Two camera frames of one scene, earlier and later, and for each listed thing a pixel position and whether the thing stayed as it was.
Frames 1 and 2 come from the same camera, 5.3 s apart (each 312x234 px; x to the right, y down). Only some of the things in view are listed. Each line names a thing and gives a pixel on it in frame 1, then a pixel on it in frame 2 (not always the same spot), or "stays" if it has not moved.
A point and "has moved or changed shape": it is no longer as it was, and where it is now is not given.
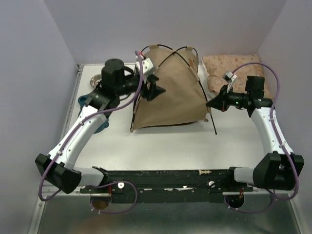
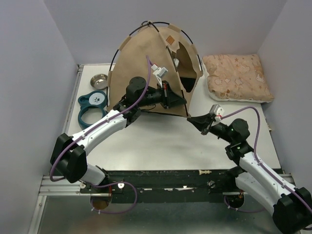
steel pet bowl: x=96 y=80 stays
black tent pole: x=198 y=80 to x=146 y=23
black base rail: x=167 y=185 stays
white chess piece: x=205 y=172 stays
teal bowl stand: x=81 y=100 stays
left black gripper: x=153 y=90 to x=169 y=98
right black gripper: x=221 y=102 to x=203 y=123
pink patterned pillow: x=216 y=66 stays
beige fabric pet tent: x=184 y=101 has moved or changed shape
